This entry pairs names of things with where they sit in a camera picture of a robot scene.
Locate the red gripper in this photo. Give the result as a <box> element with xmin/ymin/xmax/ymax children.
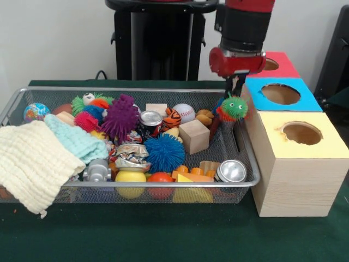
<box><xmin>209</xmin><ymin>46</ymin><xmax>267</xmax><ymax>100</ymax></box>

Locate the bag of coloured spiky balls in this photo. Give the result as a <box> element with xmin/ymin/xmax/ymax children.
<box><xmin>209</xmin><ymin>96</ymin><xmax>249</xmax><ymax>144</ymax></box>

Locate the mint green cloth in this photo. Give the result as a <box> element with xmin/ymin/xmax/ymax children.
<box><xmin>44</xmin><ymin>114</ymin><xmax>109</xmax><ymax>164</ymax></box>

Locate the cream knitted cloth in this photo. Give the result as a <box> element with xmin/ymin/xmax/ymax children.
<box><xmin>0</xmin><ymin>120</ymin><xmax>86</xmax><ymax>219</ymax></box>

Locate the wooden box with three holes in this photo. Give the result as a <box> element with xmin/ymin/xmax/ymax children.
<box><xmin>240</xmin><ymin>52</ymin><xmax>349</xmax><ymax>218</ymax></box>

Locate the clear mesh bin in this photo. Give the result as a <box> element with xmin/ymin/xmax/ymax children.
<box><xmin>0</xmin><ymin>86</ymin><xmax>261</xmax><ymax>204</ymax></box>

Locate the white baseball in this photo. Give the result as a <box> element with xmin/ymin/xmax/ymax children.
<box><xmin>172</xmin><ymin>103</ymin><xmax>196</xmax><ymax>124</ymax></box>

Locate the plain wooden cube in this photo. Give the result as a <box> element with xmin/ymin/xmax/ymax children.
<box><xmin>178</xmin><ymin>119</ymin><xmax>210</xmax><ymax>155</ymax></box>

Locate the red silver soda can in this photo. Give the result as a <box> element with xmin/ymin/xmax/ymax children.
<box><xmin>215</xmin><ymin>160</ymin><xmax>248</xmax><ymax>183</ymax></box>

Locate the red black can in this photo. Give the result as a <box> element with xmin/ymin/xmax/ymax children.
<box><xmin>138</xmin><ymin>110</ymin><xmax>164</xmax><ymax>138</ymax></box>

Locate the blue spiky ball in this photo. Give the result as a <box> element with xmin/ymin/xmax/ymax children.
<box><xmin>144</xmin><ymin>134</ymin><xmax>186</xmax><ymax>174</ymax></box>

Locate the red orange ball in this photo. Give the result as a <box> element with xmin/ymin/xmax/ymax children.
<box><xmin>148</xmin><ymin>172</ymin><xmax>175</xmax><ymax>199</ymax></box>

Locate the purple spiky ball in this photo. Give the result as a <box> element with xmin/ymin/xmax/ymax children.
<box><xmin>100</xmin><ymin>93</ymin><xmax>140</xmax><ymax>141</ymax></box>

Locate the crushed printed can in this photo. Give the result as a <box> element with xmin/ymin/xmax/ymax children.
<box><xmin>112</xmin><ymin>143</ymin><xmax>151</xmax><ymax>171</ymax></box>

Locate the yellow ball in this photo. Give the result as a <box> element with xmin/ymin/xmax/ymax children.
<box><xmin>115</xmin><ymin>170</ymin><xmax>147</xmax><ymax>198</ymax></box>

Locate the small globe ball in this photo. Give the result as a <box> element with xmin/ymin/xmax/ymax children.
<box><xmin>23</xmin><ymin>103</ymin><xmax>51</xmax><ymax>123</ymax></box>

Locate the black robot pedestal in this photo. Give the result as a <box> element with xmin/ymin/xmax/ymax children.
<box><xmin>105</xmin><ymin>0</ymin><xmax>224</xmax><ymax>81</ymax></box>

